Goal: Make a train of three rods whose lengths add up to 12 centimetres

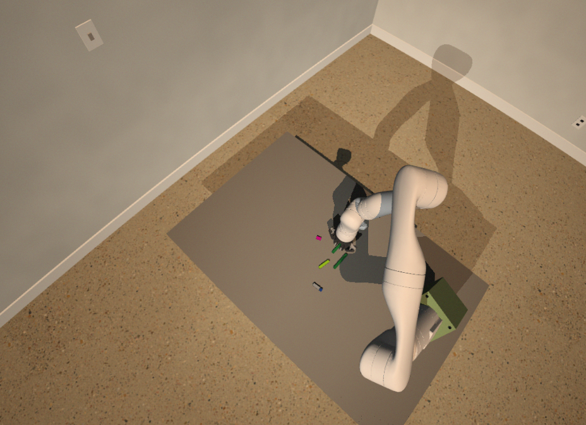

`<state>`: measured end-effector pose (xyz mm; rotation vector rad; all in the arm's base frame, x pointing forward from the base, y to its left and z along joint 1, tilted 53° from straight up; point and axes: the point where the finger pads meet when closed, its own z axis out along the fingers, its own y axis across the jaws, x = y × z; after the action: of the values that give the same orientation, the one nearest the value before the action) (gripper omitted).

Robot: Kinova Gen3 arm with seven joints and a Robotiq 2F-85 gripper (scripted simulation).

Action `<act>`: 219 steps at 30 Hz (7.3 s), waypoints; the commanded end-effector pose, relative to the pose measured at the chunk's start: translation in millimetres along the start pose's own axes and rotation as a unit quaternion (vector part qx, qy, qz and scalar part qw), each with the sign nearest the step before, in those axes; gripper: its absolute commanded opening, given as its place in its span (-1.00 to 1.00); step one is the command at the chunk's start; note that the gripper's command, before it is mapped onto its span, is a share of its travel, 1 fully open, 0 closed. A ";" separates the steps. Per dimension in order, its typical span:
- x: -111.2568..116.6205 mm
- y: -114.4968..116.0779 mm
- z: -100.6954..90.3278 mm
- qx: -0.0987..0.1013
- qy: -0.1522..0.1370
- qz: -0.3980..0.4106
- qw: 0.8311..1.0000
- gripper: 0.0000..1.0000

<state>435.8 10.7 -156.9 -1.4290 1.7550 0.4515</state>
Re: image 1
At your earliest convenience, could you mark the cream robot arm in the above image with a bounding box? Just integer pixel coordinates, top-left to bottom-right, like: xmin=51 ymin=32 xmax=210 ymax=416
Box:
xmin=336 ymin=165 xmax=448 ymax=392

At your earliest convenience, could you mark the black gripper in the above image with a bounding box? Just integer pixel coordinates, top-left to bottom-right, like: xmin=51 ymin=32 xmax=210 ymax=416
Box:
xmin=328 ymin=226 xmax=357 ymax=252

